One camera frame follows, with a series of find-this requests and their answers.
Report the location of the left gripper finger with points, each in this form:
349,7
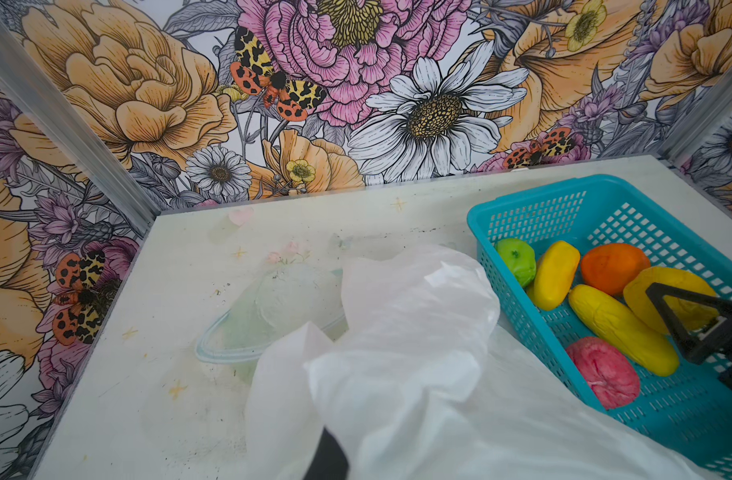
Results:
329,461

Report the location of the left aluminium corner post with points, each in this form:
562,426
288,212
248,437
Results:
24,83

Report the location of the green toy apple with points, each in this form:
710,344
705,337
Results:
520,259

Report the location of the yellow orange toy mango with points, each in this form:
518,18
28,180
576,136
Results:
555,275

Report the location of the orange toy fruit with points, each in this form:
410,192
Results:
609,268

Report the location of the pink red toy fruit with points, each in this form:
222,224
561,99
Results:
608,373

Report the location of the teal plastic basket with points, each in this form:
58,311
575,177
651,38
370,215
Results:
689,411

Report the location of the white plastic bag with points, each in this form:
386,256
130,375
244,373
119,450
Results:
425,384

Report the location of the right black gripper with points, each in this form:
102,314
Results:
694,348

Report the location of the aluminium corner post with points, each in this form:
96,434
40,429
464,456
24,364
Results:
689,133
24,83

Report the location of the right aluminium corner post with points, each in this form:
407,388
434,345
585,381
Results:
689,133

